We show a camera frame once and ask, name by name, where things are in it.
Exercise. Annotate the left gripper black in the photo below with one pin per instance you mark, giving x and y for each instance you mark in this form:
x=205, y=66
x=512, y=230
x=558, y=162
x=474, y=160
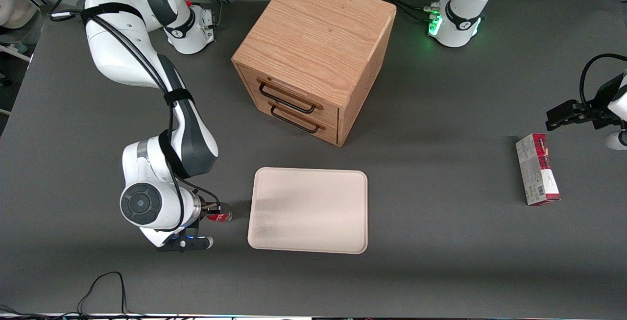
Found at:
x=594, y=113

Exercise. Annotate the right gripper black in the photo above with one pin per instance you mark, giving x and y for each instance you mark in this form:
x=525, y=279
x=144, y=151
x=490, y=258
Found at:
x=209, y=209

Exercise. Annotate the red-capped coke bottle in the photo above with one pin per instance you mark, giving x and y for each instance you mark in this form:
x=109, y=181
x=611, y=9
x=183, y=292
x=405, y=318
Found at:
x=219, y=217

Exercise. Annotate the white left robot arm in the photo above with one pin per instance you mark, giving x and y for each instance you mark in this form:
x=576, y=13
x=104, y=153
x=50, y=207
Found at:
x=460, y=16

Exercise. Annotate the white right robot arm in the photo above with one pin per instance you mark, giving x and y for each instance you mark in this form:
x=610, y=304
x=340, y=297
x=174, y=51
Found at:
x=117, y=50

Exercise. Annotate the beige plastic tray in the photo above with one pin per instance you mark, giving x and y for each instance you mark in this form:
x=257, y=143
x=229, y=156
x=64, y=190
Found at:
x=308, y=212

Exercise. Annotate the red plaid carton box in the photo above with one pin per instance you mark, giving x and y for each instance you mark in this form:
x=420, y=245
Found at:
x=539, y=173

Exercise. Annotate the wooden two-drawer cabinet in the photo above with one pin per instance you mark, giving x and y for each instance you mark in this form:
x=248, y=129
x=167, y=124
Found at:
x=313, y=36

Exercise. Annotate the white round background object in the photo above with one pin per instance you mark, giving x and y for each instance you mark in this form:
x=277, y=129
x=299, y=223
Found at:
x=17, y=4

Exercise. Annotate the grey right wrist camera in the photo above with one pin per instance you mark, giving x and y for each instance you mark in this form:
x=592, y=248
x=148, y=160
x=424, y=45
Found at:
x=188, y=243

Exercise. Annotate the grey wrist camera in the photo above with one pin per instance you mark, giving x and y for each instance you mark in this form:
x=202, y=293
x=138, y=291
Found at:
x=614, y=140
x=188, y=243

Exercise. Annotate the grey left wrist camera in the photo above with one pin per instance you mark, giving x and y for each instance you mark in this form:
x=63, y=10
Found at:
x=614, y=140

